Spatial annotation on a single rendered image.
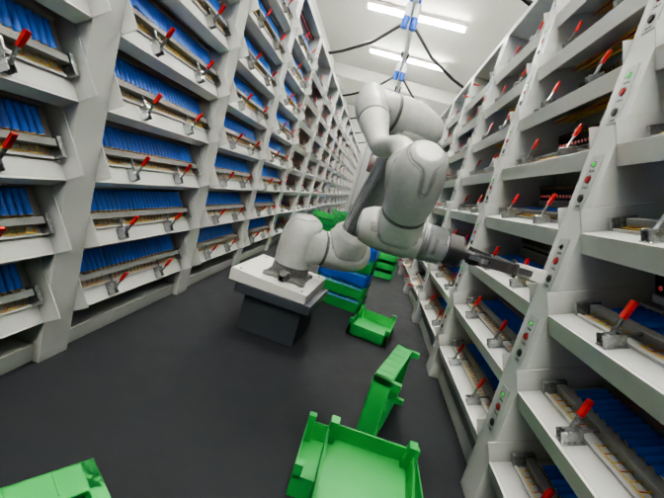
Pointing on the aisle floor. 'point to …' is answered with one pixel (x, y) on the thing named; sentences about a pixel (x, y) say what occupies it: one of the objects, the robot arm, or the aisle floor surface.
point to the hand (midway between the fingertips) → (530, 273)
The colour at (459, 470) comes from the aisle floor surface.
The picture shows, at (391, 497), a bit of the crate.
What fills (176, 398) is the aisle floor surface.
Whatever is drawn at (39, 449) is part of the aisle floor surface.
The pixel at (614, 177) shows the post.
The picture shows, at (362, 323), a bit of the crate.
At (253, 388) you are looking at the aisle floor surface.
